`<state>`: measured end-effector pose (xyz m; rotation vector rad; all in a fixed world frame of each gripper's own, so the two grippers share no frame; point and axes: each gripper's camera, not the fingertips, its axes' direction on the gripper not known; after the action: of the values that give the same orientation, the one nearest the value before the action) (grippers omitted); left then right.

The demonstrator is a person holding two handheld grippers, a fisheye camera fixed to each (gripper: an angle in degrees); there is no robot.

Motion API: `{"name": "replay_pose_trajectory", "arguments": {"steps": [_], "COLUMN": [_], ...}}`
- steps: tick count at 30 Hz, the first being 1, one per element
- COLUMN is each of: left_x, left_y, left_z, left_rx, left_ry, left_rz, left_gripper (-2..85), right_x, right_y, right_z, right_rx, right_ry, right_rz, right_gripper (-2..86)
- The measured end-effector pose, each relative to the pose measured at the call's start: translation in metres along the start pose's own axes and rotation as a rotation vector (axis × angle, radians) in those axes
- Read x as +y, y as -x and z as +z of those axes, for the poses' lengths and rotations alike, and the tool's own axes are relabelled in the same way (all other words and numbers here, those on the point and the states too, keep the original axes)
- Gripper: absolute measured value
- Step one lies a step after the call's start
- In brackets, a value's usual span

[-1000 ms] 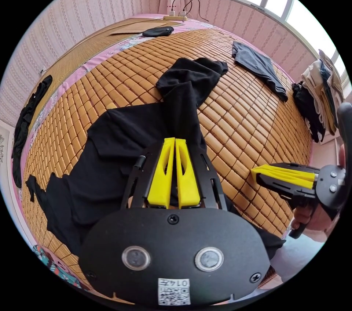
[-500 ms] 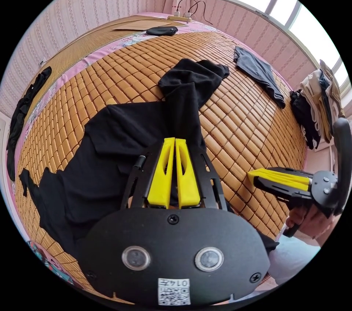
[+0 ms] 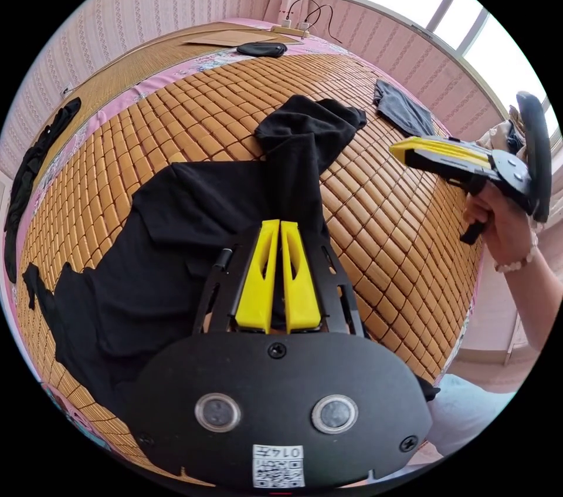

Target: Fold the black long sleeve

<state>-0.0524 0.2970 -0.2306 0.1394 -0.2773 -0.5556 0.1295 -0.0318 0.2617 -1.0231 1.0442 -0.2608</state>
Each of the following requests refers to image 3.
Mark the grey garment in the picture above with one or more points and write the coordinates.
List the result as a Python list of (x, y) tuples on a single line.
[(402, 109)]

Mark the black long sleeve shirt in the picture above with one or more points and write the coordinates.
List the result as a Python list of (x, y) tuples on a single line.
[(198, 206)]

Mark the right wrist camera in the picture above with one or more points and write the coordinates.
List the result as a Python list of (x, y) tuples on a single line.
[(537, 153)]

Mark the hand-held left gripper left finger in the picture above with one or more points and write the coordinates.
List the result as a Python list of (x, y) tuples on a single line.
[(256, 285)]

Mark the flat cardboard sheet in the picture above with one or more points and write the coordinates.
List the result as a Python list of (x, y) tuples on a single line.
[(237, 38)]

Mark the person's right hand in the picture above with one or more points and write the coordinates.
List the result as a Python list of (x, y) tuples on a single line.
[(506, 224)]

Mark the black eye mask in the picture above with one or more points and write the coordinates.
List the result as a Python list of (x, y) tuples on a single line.
[(261, 49)]

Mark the black garment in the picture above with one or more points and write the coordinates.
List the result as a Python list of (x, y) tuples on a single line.
[(31, 167)]

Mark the person's right forearm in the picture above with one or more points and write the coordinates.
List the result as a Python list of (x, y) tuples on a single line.
[(536, 299)]

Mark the white power strip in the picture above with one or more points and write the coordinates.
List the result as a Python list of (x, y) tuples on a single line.
[(290, 30)]

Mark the person's body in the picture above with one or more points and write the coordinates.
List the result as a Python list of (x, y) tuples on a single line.
[(470, 413)]

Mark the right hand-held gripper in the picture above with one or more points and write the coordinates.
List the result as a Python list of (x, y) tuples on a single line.
[(510, 178)]

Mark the bed with woven mat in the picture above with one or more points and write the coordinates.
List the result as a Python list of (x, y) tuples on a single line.
[(387, 219)]

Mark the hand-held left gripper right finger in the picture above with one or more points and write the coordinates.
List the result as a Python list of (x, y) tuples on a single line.
[(302, 299)]

